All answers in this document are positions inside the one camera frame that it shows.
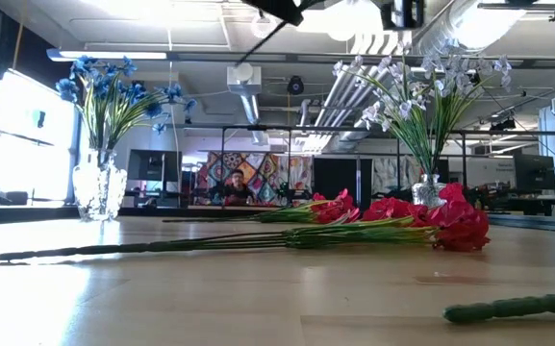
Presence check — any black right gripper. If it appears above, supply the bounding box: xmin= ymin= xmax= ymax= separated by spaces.
xmin=242 ymin=0 xmax=425 ymax=32

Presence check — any short clear glass vase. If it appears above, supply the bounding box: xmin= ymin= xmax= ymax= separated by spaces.
xmin=410 ymin=172 xmax=447 ymax=209

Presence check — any tall clear glass vase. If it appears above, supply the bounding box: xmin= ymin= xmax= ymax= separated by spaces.
xmin=71 ymin=147 xmax=129 ymax=223

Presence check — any white ceiling unit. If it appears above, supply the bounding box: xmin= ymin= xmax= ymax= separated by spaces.
xmin=226 ymin=62 xmax=263 ymax=96

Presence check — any colourful patchwork quilt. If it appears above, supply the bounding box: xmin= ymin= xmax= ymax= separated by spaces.
xmin=194 ymin=152 xmax=315 ymax=207

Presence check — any black upright panel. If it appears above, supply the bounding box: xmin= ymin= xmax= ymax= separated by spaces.
xmin=313 ymin=157 xmax=373 ymax=199

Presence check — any white ceiling light strip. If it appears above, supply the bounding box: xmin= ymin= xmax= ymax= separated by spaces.
xmin=45 ymin=47 xmax=168 ymax=62

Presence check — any person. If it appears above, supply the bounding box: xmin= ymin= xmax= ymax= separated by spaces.
xmin=218 ymin=167 xmax=258 ymax=207

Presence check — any black computer monitor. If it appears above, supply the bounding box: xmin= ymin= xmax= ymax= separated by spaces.
xmin=127 ymin=148 xmax=183 ymax=193
xmin=514 ymin=153 xmax=555 ymax=191

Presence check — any black overhead frame bar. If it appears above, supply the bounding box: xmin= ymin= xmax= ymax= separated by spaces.
xmin=166 ymin=50 xmax=555 ymax=68

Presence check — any black overhead camera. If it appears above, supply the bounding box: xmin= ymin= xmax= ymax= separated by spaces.
xmin=286 ymin=75 xmax=306 ymax=96

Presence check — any black background metal frame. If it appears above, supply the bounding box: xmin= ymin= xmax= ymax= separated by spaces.
xmin=157 ymin=122 xmax=555 ymax=203

